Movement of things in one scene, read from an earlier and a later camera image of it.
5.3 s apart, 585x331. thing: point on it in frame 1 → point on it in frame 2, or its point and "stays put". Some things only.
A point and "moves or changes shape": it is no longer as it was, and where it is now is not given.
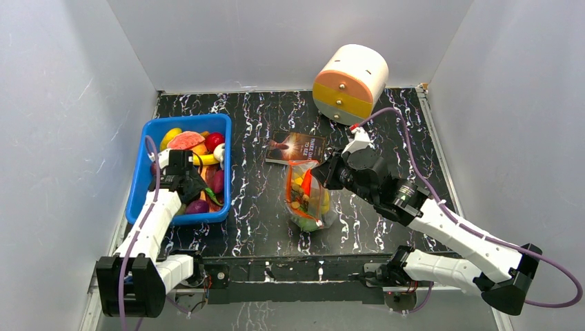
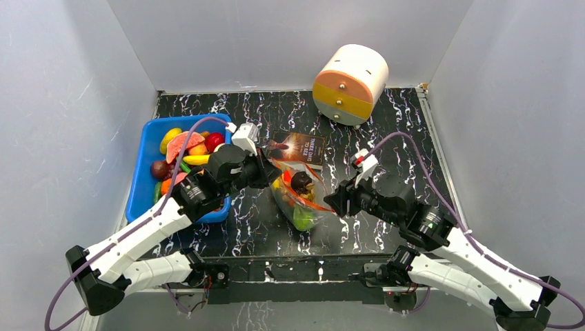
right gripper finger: x=329 y=173 → x=339 y=202
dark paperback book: x=285 y=146 stays put
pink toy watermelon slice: x=184 y=140 stays put
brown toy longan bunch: x=300 y=200 moves or changes shape
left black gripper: x=198 y=186 → x=268 y=172
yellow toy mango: x=169 y=134 stays put
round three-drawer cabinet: x=346 y=88 stays put
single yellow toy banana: x=206 y=159 stays put
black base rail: x=334 y=279 stays put
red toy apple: x=213 y=140 stays put
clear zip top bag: x=308 y=201 moves or changes shape
